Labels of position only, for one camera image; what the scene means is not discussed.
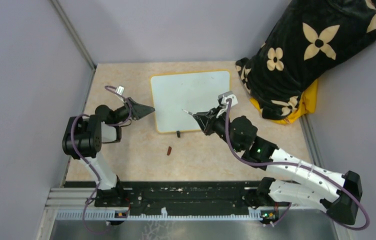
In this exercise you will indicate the yellow framed whiteboard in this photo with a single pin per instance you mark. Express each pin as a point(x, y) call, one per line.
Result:
point(196, 91)

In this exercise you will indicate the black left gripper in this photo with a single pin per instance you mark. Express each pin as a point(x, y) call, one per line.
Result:
point(139, 110)

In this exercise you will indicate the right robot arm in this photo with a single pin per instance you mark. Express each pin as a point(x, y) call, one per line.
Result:
point(336, 194)

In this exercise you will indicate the aluminium frame post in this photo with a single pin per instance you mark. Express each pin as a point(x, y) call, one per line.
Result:
point(56, 5)

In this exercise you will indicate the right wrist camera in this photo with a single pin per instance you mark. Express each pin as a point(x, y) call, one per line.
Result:
point(224, 99)

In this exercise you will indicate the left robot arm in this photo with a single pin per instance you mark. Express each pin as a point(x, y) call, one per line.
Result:
point(85, 135)

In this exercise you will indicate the white marker pen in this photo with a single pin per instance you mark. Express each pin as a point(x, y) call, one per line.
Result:
point(188, 112)

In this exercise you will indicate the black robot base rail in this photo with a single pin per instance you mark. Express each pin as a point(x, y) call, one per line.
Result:
point(187, 200)

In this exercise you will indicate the black floral blanket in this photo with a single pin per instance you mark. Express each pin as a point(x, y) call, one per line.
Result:
point(310, 38)

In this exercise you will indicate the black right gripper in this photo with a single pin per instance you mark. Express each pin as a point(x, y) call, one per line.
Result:
point(202, 118)

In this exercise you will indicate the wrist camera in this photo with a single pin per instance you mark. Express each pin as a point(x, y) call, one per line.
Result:
point(224, 99)
point(120, 90)

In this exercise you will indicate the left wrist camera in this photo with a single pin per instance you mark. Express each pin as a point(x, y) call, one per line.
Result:
point(120, 90)

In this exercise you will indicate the red marker cap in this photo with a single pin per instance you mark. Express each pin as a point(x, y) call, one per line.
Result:
point(169, 150)

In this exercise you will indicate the yellow cloth under blanket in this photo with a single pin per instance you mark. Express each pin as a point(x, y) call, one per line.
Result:
point(288, 112)

